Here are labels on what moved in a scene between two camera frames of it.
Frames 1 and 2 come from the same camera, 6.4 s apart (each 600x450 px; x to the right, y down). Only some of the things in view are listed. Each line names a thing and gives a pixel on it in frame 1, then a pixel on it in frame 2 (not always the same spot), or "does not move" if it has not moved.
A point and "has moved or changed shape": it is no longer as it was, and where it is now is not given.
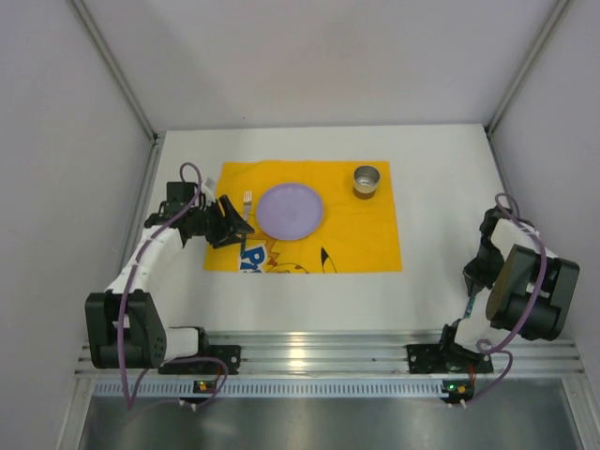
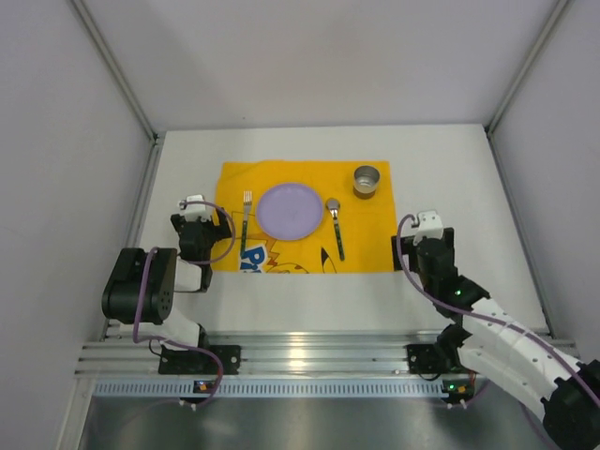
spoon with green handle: (469, 307) has moved or changed shape
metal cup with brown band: (366, 180) does not move
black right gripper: (472, 279) -> (398, 251)
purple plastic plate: (290, 211) does not move
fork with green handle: (247, 202) does not move
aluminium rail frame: (352, 364) does not move
